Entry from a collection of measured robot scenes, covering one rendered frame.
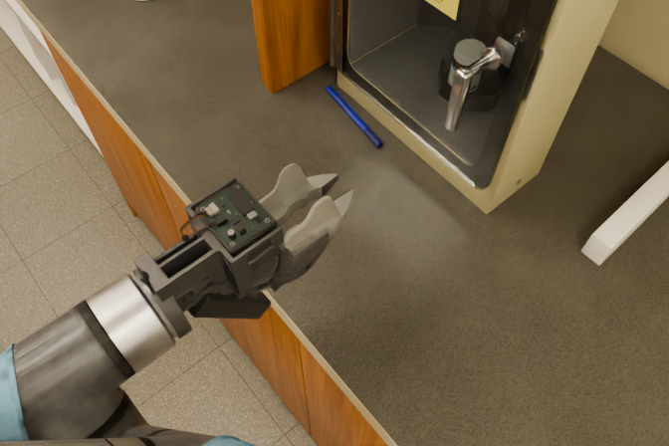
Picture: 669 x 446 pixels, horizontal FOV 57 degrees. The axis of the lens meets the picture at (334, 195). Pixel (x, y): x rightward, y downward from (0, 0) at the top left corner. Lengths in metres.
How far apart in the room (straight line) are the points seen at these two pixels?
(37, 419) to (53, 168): 1.78
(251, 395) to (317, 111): 0.97
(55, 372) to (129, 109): 0.57
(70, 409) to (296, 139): 0.54
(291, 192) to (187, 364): 1.24
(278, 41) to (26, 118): 1.64
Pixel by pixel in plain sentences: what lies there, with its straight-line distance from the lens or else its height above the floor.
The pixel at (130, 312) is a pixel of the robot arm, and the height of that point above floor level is 1.20.
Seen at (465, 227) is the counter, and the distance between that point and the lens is 0.85.
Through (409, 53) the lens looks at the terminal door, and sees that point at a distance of 0.79.
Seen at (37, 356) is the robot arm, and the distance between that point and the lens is 0.53.
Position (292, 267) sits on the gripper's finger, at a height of 1.15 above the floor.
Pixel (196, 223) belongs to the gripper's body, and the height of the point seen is 1.22.
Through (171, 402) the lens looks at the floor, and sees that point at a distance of 1.77.
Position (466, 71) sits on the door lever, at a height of 1.21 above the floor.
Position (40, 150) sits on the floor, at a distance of 2.34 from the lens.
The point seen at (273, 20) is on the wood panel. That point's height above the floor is 1.08.
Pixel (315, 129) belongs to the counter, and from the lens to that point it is 0.94.
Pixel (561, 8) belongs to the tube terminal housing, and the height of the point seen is 1.29.
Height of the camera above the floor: 1.65
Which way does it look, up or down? 56 degrees down
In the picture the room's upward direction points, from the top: straight up
